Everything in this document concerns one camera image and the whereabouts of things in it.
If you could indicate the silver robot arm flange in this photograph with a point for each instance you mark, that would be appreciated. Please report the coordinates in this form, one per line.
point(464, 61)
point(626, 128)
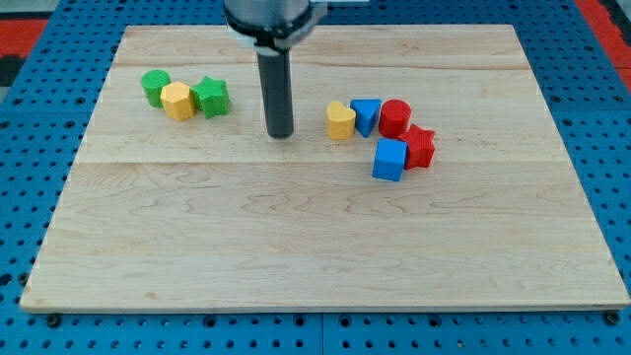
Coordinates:
point(272, 26)

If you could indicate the yellow heart block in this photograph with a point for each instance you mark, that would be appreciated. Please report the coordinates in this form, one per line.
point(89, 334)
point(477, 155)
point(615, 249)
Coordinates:
point(340, 121)

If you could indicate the blue cube block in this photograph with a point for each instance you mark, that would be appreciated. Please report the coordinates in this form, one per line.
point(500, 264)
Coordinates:
point(389, 159)

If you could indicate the blue triangle block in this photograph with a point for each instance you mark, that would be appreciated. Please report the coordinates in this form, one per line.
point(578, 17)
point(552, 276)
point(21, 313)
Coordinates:
point(367, 115)

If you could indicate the red cylinder block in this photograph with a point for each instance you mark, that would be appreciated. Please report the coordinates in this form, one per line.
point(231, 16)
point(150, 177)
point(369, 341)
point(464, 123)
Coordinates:
point(394, 118)

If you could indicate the wooden board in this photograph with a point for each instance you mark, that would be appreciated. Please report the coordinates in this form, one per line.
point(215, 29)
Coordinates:
point(212, 216)

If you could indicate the red star block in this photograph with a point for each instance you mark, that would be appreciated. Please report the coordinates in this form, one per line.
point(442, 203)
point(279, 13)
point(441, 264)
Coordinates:
point(420, 147)

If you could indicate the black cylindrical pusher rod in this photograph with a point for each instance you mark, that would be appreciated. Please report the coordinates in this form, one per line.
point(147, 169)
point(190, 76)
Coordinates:
point(276, 88)

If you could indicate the green star block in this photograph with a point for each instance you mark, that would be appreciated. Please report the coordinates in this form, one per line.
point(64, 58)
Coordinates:
point(211, 97)

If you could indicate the yellow hexagon block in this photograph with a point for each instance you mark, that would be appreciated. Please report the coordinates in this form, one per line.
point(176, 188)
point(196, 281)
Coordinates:
point(177, 101)

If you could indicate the green cylinder block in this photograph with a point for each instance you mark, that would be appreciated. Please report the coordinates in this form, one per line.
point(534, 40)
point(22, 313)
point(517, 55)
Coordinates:
point(153, 82)

